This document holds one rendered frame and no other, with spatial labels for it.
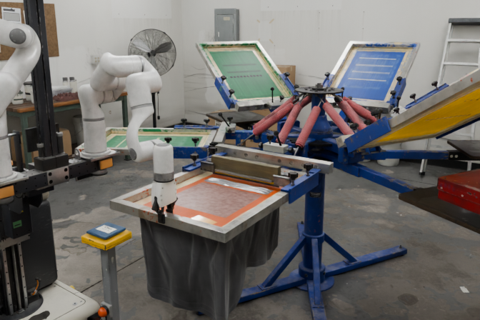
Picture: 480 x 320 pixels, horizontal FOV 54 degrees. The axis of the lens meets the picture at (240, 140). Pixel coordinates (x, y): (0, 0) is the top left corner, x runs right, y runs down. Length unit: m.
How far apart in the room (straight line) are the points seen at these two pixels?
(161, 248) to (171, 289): 0.18
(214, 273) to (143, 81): 0.79
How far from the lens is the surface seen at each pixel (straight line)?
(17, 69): 1.87
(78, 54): 6.34
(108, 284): 1.90
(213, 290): 1.97
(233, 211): 1.95
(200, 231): 1.75
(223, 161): 2.33
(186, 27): 7.71
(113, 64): 1.87
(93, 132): 2.15
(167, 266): 2.08
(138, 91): 1.81
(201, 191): 2.17
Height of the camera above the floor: 1.70
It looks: 14 degrees down
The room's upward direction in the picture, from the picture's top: straight up
